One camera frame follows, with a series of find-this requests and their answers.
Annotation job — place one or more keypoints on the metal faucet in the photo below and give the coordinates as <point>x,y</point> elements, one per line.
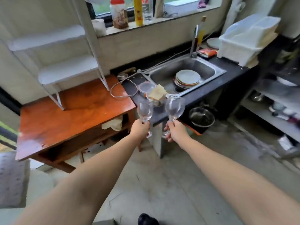
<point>194,42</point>

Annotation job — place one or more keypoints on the stainless steel bowl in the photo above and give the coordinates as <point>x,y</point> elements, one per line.
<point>201,117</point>

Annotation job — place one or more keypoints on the clear glass bottle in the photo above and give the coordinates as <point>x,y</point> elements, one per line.
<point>147,9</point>

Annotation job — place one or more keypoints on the grey floor mat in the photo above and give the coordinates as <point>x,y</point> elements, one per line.
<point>11,180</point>

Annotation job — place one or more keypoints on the person's right fingers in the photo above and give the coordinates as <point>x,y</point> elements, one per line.
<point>169,133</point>

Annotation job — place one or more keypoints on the yellow dish sponge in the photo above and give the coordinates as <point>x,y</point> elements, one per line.
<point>156,93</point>

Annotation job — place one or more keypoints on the black kitchen counter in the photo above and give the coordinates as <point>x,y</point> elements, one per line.
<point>187,96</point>

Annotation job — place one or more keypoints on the black shoe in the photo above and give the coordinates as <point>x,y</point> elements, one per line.
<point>146,219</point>

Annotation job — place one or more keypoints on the person's right forearm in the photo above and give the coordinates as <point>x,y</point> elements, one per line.
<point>229,182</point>

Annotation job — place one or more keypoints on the clear wine glass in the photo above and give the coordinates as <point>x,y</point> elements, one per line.
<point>175,107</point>
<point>145,111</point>

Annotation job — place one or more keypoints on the person's left forearm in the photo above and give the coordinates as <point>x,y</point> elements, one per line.
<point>89,185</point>

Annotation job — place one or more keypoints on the white rectangular box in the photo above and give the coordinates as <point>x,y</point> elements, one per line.
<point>181,5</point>

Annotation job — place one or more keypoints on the white paper roll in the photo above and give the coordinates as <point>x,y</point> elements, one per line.
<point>99,27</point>

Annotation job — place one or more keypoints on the clear plastic container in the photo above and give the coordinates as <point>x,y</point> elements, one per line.
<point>145,87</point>

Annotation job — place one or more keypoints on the person's left hand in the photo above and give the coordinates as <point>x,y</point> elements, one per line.
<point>138,130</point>

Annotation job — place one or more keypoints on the oil bottle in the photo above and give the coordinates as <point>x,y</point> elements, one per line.
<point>201,32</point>

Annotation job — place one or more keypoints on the stainless steel sink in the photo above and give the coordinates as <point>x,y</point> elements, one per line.
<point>178,70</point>

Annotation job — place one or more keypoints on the white plastic basket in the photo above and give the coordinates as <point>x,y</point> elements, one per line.
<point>246,37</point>

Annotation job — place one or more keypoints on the beige cloth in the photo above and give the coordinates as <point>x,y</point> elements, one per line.
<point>113,124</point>

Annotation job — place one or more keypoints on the white round plate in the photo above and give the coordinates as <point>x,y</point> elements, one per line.
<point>213,42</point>

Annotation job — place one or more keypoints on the grey storage shelf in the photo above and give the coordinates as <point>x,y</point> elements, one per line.
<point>271,103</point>

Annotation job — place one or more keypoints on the person's right hand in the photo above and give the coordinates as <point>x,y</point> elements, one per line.
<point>178,133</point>

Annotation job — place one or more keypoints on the yellow spray can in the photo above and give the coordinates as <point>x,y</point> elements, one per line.
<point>138,11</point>

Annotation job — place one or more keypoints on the white metal shelf rack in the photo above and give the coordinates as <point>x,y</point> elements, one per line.
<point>68,70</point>

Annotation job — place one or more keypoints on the orange snack packet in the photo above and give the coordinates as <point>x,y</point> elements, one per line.
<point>207,52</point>

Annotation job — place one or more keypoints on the stack of plates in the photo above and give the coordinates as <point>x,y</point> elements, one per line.
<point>188,78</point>

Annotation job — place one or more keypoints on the small clear glass dish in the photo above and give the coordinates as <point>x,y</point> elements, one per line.
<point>122,76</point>

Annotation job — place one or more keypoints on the red-lidded plastic jar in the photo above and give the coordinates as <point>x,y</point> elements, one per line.
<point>119,14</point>

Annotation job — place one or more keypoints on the orange wooden table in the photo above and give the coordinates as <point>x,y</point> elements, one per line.
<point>70,119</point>

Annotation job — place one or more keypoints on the person's left fingers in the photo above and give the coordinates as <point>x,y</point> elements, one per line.
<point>145,126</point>

